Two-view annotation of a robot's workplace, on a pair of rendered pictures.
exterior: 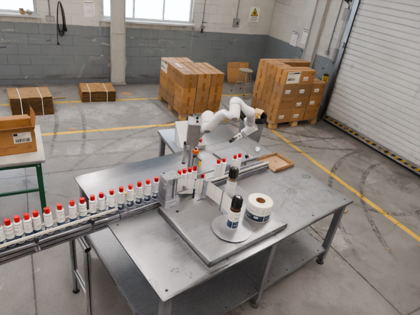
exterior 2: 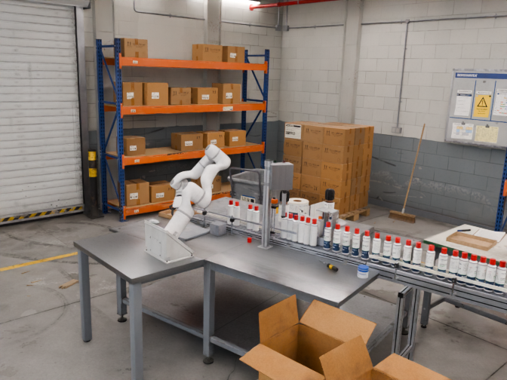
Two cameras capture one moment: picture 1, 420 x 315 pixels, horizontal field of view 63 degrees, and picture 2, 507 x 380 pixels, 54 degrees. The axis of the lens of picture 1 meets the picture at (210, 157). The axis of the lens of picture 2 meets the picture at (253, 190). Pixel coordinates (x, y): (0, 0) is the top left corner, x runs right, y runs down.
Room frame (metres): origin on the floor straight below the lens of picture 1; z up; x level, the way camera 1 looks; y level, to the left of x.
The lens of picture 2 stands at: (3.51, 3.68, 2.12)
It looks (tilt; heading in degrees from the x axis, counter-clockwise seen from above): 13 degrees down; 258
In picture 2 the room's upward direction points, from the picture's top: 2 degrees clockwise
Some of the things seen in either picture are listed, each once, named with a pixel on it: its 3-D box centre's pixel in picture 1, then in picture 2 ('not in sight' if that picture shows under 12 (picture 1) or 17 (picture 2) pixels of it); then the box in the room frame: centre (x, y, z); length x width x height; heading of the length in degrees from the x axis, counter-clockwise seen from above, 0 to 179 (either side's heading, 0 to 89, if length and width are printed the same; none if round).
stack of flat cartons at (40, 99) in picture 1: (30, 101); not in sight; (5.40, 3.19, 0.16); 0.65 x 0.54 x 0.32; 125
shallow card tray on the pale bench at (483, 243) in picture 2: not in sight; (471, 240); (0.93, 0.17, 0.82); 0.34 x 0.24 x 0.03; 126
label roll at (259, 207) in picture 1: (259, 207); (296, 208); (2.26, -0.45, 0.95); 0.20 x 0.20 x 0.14
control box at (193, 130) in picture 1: (193, 131); (280, 176); (2.59, 0.17, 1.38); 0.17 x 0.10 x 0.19; 7
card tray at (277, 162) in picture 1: (275, 161); (180, 214); (3.27, -0.71, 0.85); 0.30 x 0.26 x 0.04; 132
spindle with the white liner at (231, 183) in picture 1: (231, 182); (284, 207); (2.44, -0.21, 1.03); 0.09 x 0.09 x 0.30
